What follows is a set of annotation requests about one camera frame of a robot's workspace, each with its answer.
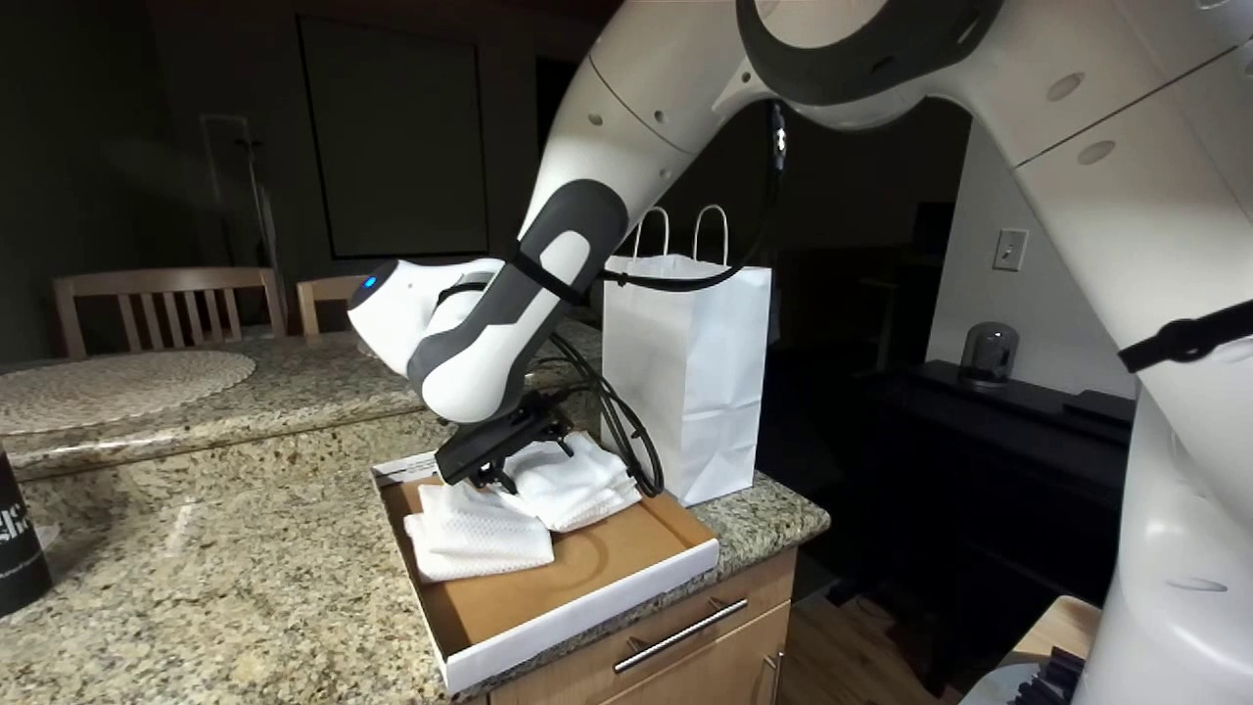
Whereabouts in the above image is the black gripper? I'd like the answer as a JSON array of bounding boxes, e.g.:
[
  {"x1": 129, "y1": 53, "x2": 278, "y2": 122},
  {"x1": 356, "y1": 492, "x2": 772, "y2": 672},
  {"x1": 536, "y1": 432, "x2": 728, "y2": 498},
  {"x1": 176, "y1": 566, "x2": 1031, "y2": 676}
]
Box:
[{"x1": 433, "y1": 395, "x2": 565, "y2": 484}]

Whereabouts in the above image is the white towel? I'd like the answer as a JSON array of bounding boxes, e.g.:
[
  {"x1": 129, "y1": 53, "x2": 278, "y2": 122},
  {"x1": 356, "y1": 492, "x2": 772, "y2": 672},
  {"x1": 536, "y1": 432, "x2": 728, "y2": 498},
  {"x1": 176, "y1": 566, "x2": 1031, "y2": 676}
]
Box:
[
  {"x1": 404, "y1": 484, "x2": 556, "y2": 583},
  {"x1": 506, "y1": 432, "x2": 639, "y2": 531}
]

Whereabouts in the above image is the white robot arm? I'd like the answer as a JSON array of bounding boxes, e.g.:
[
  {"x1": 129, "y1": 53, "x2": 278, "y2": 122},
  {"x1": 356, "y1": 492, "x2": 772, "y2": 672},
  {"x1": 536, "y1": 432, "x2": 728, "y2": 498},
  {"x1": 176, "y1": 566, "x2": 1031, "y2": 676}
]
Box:
[{"x1": 350, "y1": 0, "x2": 1253, "y2": 705}]

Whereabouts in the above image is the white paper bag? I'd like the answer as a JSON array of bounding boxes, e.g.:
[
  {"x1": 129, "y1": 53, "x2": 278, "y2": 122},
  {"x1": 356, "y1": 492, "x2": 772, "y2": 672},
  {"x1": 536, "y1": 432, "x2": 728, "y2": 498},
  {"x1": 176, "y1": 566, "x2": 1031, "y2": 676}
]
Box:
[{"x1": 603, "y1": 203, "x2": 772, "y2": 505}]

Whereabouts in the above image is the flat cardboard box tray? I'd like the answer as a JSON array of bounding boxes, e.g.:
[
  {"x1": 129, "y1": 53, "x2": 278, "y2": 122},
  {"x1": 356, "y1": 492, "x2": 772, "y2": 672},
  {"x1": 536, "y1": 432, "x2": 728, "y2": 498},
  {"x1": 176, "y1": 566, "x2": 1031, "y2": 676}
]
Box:
[{"x1": 377, "y1": 454, "x2": 719, "y2": 698}]

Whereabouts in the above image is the right wooden chair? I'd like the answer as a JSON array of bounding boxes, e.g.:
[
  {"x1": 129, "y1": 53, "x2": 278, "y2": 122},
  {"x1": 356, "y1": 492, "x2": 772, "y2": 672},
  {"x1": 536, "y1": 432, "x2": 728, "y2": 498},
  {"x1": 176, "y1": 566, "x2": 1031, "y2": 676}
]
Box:
[{"x1": 299, "y1": 274, "x2": 360, "y2": 335}]

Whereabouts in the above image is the wooden chair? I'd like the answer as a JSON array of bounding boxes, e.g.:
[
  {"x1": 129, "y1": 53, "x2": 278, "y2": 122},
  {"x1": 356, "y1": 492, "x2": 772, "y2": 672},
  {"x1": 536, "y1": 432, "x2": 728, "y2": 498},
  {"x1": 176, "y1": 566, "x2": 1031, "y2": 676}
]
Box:
[
  {"x1": 49, "y1": 267, "x2": 286, "y2": 356},
  {"x1": 299, "y1": 274, "x2": 360, "y2": 335}
]

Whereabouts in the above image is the left wooden chair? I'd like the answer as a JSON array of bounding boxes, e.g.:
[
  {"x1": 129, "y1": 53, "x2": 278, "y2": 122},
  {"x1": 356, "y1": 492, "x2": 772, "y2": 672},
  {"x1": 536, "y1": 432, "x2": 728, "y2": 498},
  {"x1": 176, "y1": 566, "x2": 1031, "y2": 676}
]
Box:
[{"x1": 49, "y1": 267, "x2": 286, "y2": 356}]

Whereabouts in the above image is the left round woven placemat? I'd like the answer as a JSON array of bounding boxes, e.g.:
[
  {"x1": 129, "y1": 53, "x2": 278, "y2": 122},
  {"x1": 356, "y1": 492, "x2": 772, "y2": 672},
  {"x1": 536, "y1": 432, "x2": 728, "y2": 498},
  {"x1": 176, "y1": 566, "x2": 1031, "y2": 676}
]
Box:
[{"x1": 0, "y1": 348, "x2": 254, "y2": 435}]

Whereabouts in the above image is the dark bottle with label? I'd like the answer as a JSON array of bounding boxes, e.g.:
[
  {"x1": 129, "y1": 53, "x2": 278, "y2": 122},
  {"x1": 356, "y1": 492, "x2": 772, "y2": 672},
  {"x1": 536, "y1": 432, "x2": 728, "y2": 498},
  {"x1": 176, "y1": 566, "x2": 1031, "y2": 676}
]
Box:
[{"x1": 0, "y1": 454, "x2": 49, "y2": 616}]

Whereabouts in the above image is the dark side cabinet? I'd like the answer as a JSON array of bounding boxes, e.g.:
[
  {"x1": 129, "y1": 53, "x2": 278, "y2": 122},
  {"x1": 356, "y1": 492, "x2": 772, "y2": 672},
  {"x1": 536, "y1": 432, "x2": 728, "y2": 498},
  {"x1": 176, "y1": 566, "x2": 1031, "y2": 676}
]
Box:
[{"x1": 852, "y1": 365, "x2": 1131, "y2": 687}]

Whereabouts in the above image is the small grey speaker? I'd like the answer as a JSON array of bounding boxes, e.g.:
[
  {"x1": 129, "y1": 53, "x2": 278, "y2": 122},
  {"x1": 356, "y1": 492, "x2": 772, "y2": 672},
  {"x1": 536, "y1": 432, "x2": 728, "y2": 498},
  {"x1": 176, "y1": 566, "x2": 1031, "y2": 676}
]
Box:
[{"x1": 963, "y1": 321, "x2": 1018, "y2": 381}]

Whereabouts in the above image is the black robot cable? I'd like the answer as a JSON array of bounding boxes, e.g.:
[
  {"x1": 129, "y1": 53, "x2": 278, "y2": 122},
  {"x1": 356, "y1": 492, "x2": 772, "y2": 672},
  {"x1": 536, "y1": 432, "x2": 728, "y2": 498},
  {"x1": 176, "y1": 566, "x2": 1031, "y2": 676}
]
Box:
[{"x1": 541, "y1": 330, "x2": 665, "y2": 499}]

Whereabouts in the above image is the metal drawer handle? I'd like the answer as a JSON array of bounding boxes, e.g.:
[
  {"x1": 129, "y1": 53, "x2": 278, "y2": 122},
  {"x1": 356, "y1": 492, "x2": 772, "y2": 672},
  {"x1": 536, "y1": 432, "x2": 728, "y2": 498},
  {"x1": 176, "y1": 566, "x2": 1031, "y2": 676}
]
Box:
[{"x1": 609, "y1": 596, "x2": 750, "y2": 672}]

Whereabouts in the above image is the wall light switch plate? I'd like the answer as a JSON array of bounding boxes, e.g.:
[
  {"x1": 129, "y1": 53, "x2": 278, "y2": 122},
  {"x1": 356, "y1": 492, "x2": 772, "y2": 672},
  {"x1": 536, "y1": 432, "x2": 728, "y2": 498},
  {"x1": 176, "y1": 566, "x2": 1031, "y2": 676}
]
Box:
[{"x1": 992, "y1": 227, "x2": 1031, "y2": 274}]

